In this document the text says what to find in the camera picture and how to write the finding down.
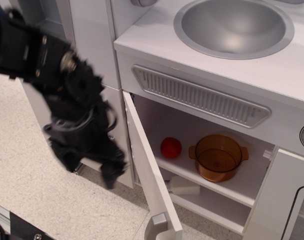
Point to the white toy kitchen cabinet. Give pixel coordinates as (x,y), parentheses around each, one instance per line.
(265,199)

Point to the silver faucet base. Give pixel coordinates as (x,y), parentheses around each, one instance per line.
(143,3)

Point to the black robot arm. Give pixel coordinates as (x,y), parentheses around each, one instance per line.
(51,66)

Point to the white toy bottle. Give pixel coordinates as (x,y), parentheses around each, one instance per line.
(181,186)

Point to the grey ribbed vent panel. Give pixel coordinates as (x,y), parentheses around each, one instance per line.
(206,100)

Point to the amber transparent pot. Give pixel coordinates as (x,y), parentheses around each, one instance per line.
(218,157)

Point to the aluminium extrusion rail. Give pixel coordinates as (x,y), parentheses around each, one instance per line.
(79,168)

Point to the silver round sink bowl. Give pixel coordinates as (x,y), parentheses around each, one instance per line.
(234,29)

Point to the white cabinet door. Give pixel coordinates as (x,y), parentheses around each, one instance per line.
(149,174)

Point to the silver cabinet door handle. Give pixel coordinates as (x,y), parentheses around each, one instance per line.
(156,225)

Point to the red toy tomato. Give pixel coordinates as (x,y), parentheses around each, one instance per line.
(171,147)

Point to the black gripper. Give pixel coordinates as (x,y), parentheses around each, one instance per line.
(88,138)

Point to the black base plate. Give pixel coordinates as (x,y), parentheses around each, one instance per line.
(25,230)

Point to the white toy fridge unit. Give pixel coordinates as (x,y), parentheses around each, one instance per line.
(88,26)

